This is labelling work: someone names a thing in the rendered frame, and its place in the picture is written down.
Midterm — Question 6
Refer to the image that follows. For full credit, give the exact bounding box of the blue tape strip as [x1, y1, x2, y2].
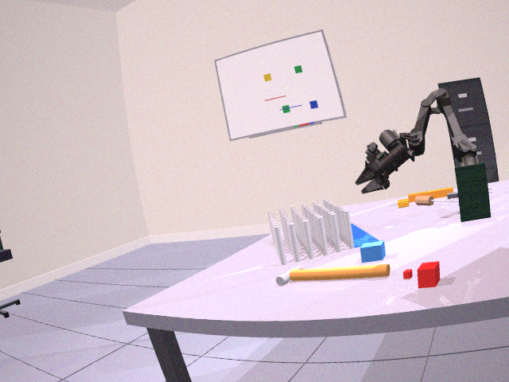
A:
[352, 224, 380, 248]

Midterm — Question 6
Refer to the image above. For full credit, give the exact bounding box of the orange flat strip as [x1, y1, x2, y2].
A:
[408, 187, 453, 202]

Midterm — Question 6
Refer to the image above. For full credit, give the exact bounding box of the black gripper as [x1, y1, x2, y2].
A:
[356, 152, 400, 194]

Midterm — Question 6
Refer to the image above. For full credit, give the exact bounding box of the blue cube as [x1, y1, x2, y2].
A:
[360, 240, 386, 263]

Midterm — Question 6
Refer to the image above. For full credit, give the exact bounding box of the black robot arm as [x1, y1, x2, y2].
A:
[366, 88, 479, 166]

